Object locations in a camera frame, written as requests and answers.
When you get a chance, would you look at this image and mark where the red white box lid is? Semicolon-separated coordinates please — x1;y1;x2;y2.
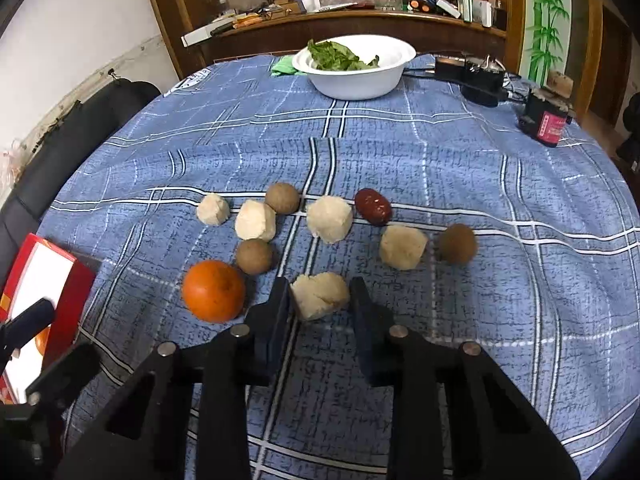
1;234;96;404

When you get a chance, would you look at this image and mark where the red jujube date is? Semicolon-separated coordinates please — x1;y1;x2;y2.
355;188;393;226

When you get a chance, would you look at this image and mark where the blue plaid tablecloth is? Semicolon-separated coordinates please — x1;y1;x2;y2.
39;56;639;477

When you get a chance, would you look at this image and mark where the green cloth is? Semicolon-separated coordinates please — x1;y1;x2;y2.
270;54;304;77

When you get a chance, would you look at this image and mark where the white taro chunk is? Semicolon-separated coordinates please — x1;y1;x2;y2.
378;226;428;271
307;195;352;245
291;272;349;321
234;200;277;242
196;193;230;226

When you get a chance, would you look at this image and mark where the black power adapter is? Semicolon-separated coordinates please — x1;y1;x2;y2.
435;55;509;107

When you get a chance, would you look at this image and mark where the black sofa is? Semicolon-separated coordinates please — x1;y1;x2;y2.
0;78;160;283

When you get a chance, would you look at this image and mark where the white bowl with greens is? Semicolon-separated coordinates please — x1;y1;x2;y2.
292;35;416;101

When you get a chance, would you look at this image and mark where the dark jar red label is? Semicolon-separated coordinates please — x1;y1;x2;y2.
518;87;573;148

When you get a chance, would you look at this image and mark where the wooden sideboard cabinet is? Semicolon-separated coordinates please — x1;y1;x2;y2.
138;0;527;82

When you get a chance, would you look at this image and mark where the orange tangerine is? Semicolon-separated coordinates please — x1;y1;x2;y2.
35;326;50;356
182;260;246;323

